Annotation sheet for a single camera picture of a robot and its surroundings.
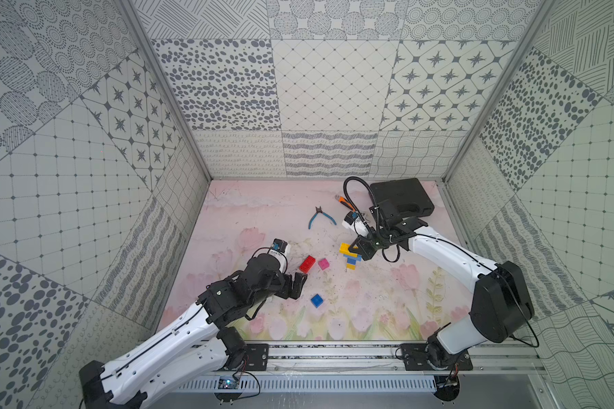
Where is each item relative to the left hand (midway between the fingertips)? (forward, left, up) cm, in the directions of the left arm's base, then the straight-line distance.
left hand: (300, 275), depth 72 cm
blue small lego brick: (-1, -5, -17) cm, 18 cm away
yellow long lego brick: (+13, -14, -8) cm, 21 cm away
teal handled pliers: (+39, -4, -18) cm, 43 cm away
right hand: (+12, -17, -7) cm, 22 cm away
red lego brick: (+12, -1, -17) cm, 21 cm away
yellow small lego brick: (+12, -17, -17) cm, 27 cm away
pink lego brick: (+13, -7, -17) cm, 22 cm away
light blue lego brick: (+11, -17, -11) cm, 23 cm away
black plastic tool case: (+46, -44, -14) cm, 65 cm away
